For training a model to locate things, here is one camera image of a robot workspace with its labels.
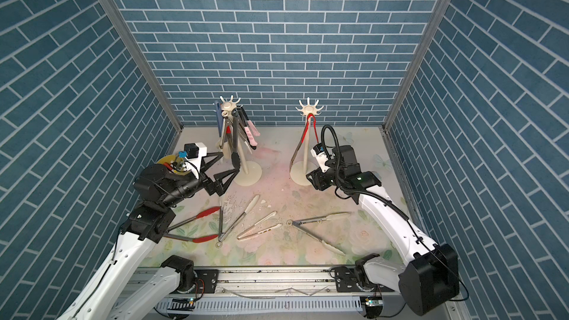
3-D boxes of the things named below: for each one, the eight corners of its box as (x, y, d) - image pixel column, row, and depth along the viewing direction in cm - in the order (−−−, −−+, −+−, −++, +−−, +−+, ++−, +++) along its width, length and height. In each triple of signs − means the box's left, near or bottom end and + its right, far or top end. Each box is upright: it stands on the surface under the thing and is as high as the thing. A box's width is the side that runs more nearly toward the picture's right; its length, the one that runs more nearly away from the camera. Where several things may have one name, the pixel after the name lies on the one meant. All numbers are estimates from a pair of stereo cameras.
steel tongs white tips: (216, 246, 83) (214, 244, 81) (257, 196, 97) (256, 193, 94) (219, 249, 82) (217, 246, 80) (260, 198, 96) (259, 195, 94)
